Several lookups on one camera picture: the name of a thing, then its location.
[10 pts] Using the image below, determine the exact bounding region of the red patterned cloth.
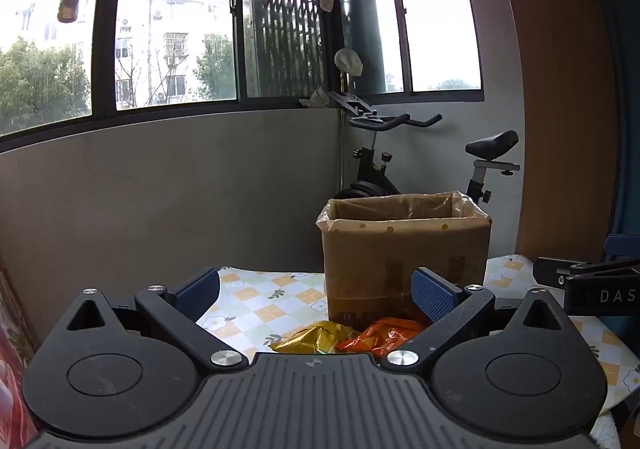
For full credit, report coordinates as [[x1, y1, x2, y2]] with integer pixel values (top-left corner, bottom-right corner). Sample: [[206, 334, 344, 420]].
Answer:
[[0, 324, 37, 449]]

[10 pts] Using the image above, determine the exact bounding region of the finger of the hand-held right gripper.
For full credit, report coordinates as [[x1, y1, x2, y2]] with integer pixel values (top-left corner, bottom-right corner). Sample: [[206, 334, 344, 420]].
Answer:
[[532, 256, 608, 282]]

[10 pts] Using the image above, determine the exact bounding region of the white hanging bag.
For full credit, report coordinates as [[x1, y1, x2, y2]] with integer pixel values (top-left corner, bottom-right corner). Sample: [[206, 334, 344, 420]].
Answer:
[[334, 48, 362, 78]]

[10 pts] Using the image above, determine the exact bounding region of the crumpled cloth on sill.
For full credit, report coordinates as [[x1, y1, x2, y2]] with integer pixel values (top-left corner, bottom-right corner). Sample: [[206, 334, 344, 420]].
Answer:
[[299, 88, 332, 109]]

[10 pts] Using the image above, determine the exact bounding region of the gold snack packet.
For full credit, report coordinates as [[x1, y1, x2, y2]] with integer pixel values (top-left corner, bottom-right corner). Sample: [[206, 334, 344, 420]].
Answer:
[[268, 320, 358, 355]]

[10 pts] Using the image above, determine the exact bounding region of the wooden cabinet panel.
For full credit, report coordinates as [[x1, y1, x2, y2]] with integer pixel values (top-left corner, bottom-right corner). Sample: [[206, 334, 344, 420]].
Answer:
[[487, 0, 621, 260]]

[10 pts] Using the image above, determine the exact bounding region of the black exercise bike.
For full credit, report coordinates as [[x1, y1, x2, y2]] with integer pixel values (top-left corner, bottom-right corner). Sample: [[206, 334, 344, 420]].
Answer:
[[329, 90, 521, 210]]

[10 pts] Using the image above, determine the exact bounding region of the dark framed window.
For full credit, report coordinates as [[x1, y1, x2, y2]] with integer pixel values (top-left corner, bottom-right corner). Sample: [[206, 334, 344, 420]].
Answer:
[[0, 0, 486, 142]]

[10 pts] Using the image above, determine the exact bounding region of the checked floral tablecloth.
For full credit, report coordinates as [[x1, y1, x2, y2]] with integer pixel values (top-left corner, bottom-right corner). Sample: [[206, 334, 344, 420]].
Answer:
[[195, 254, 626, 415]]

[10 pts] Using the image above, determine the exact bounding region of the brown cardboard box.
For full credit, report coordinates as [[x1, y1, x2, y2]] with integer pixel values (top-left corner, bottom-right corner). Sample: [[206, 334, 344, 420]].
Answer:
[[316, 192, 492, 325]]

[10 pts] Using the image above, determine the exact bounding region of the orange snack packet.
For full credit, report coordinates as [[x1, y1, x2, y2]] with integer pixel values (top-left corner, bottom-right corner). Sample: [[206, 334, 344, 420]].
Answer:
[[336, 316, 426, 357]]

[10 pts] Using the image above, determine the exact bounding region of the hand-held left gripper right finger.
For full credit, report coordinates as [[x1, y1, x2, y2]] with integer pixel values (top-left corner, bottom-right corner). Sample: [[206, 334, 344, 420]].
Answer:
[[382, 267, 591, 372]]

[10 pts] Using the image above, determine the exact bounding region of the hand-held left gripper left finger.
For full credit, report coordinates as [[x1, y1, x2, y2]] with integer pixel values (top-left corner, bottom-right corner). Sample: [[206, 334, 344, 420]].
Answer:
[[50, 267, 249, 372]]

